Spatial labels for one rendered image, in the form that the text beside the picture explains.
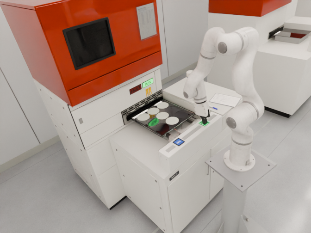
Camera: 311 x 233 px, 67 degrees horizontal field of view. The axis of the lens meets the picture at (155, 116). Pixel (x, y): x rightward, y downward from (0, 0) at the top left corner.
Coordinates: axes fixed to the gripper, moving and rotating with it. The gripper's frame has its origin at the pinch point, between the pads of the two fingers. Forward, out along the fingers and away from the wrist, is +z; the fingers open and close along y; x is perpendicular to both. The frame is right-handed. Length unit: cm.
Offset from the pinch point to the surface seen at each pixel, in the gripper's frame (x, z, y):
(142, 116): -17, -2, -50
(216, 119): 9.1, 2.9, 2.7
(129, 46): -14, -58, -42
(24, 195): -119, 65, -164
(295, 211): 48, 109, 38
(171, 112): 2.1, 0.9, -35.7
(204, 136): -5.9, 8.7, 2.6
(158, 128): -19.4, 2.5, -27.9
